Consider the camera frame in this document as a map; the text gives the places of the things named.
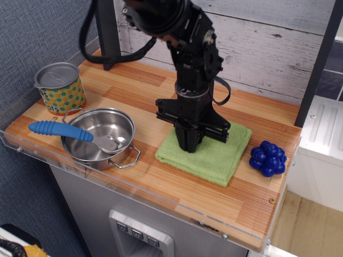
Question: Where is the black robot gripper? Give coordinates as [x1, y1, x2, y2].
[155, 91, 230, 153]

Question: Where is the light green towel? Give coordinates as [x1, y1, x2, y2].
[155, 123, 252, 187]

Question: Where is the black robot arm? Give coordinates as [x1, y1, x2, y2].
[123, 1, 230, 153]

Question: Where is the blue toy grape bunch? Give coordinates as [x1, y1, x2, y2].
[249, 140, 287, 177]

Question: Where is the stainless steel pot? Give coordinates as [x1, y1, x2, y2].
[61, 108, 140, 170]

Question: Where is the silver ice dispenser panel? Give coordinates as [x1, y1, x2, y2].
[108, 209, 175, 256]

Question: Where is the clear acrylic table guard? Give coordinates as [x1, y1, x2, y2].
[0, 37, 302, 255]

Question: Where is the grey toy fridge cabinet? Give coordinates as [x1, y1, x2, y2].
[51, 166, 248, 256]

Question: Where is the white toy sink unit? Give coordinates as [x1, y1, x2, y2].
[286, 96, 342, 211]

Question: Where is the dotted tin can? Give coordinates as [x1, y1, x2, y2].
[34, 62, 86, 116]

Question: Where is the yellow black bag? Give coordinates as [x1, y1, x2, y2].
[1, 224, 49, 256]

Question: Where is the blue handled metal spoon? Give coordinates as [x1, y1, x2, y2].
[28, 120, 125, 155]

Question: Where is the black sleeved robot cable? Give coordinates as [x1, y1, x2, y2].
[78, 0, 158, 65]

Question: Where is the left dark grey post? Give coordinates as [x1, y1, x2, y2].
[95, 0, 121, 61]

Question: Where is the dark grey post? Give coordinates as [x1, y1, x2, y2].
[95, 0, 121, 61]
[294, 0, 342, 128]

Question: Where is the right dark grey post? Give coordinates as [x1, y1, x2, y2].
[294, 0, 342, 128]

